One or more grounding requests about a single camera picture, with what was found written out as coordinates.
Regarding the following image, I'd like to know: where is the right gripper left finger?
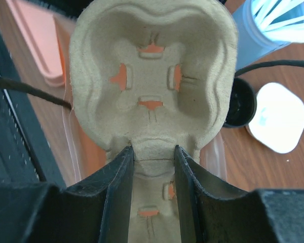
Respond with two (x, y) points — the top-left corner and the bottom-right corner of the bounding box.
(0, 146), (134, 242)

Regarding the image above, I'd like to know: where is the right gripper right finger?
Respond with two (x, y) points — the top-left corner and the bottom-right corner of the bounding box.
(174, 146), (304, 242)

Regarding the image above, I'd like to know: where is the orange paper gift bag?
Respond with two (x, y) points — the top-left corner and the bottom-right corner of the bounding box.
(0, 25), (227, 188)

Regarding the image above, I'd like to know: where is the black coffee cup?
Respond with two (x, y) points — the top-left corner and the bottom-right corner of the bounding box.
(223, 77), (257, 128)

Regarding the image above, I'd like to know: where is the cream square bowl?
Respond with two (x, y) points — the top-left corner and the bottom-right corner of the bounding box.
(246, 83), (304, 154)

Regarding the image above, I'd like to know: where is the blue straw holder cup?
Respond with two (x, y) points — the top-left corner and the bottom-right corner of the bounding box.
(232, 1), (291, 70)

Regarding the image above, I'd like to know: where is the pink plastic tray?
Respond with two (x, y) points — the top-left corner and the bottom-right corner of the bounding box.
(6, 1), (64, 87)

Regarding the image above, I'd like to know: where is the white wrapped straws bundle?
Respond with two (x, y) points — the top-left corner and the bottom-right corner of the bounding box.
(251, 0), (304, 44)

